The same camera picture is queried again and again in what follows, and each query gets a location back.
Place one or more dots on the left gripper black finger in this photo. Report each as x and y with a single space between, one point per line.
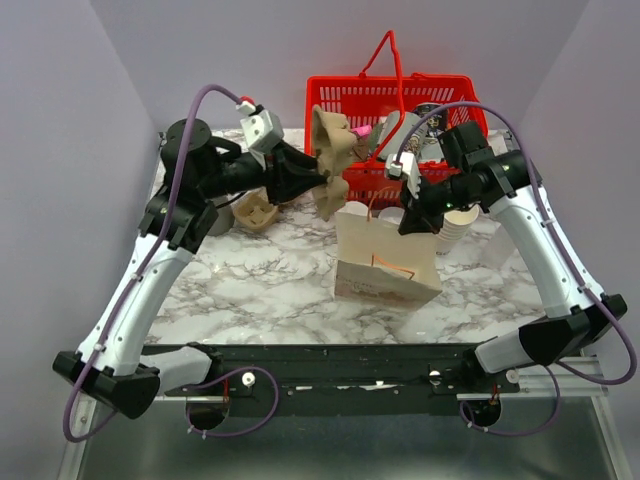
293 157
289 187

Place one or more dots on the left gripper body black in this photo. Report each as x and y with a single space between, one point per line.
237 174

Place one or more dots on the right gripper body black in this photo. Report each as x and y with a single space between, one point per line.
437 197

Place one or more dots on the stack of white lids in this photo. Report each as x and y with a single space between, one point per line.
393 215

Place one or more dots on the brown cardboard cup carrier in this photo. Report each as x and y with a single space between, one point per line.
255 212
332 143

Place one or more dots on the stack of white paper cups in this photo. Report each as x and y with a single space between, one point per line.
455 226

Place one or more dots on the white paper takeout bag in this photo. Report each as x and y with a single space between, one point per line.
374 263

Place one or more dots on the single white paper cup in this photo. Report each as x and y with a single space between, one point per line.
356 208

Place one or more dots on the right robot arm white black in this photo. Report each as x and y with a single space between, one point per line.
577 310

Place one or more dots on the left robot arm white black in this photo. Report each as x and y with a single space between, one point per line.
108 365

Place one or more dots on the grey felt straw holder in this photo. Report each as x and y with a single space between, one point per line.
225 220

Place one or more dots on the black printed cup in basket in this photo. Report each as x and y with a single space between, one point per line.
434 125

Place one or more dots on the clear plastic water bottle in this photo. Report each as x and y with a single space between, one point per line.
498 249

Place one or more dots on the pink item in basket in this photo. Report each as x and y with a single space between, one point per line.
362 132

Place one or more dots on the grey printed cup in basket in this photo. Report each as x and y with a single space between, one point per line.
417 144

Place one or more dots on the red plastic shopping basket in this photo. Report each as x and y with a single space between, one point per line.
354 124

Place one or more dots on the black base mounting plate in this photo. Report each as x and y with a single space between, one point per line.
352 379

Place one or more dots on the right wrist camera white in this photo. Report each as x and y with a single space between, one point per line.
404 167

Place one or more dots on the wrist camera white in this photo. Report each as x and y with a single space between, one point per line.
261 128
404 167

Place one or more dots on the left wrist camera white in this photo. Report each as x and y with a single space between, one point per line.
261 128

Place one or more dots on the aluminium rail frame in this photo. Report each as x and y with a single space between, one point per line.
582 444

